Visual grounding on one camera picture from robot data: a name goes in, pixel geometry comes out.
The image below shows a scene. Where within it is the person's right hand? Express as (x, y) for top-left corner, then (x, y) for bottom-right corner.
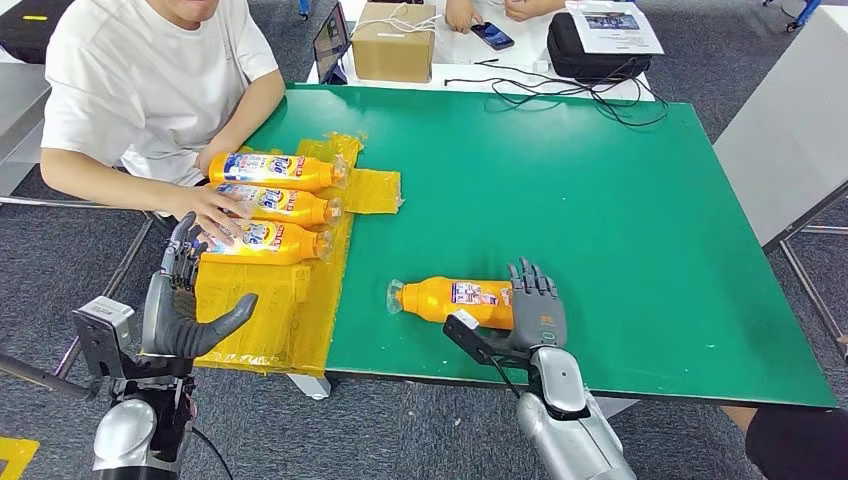
(173, 185), (254, 248)
(445, 0), (485, 34)

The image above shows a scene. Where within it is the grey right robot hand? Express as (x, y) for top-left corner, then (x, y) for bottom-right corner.
(506, 258), (569, 352)

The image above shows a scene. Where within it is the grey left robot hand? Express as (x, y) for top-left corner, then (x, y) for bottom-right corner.
(140, 211), (260, 360)

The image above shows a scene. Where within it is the orange detergent bottle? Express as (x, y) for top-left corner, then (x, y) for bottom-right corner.
(198, 220), (336, 267)
(211, 183), (344, 229)
(386, 276), (517, 331)
(207, 152), (350, 193)

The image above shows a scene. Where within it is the person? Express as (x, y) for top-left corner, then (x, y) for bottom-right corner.
(722, 404), (848, 480)
(39, 0), (287, 250)
(445, 0), (568, 34)

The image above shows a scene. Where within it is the black smartphone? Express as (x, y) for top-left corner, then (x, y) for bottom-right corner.
(470, 21), (516, 52)

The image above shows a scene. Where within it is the white table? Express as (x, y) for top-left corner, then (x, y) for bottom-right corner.
(305, 0), (657, 103)

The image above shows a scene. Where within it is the black carry bag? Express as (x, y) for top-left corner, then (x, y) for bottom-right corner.
(547, 11), (655, 83)

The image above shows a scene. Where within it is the brown cardboard box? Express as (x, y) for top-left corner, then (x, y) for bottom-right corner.
(351, 1), (439, 84)

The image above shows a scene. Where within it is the printed paper sheet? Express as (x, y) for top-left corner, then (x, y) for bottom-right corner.
(566, 0), (666, 56)

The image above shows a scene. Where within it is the yellow taped mat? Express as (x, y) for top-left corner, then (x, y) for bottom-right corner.
(192, 132), (403, 378)

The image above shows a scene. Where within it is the white table foot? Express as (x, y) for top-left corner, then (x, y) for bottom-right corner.
(596, 397), (641, 420)
(286, 372), (333, 402)

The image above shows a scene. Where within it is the grey table with metal legs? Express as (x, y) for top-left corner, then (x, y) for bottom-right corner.
(0, 62), (160, 399)
(713, 3), (848, 362)

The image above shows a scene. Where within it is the black case with yellow stripe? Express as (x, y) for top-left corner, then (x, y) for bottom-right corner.
(0, 0), (74, 66)

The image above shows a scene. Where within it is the white cable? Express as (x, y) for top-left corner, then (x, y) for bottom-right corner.
(352, 3), (444, 36)

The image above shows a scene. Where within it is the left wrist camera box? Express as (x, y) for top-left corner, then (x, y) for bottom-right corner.
(71, 296), (144, 382)

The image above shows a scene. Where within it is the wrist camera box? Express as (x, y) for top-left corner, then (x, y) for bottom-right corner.
(442, 309), (531, 369)
(71, 296), (144, 382)

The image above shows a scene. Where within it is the black cable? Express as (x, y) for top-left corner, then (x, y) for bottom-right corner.
(443, 58), (672, 128)

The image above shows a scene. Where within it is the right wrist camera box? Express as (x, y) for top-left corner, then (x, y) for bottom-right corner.
(442, 309), (531, 369)

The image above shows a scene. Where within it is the blue wheeled frame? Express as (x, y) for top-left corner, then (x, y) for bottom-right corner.
(765, 0), (823, 33)

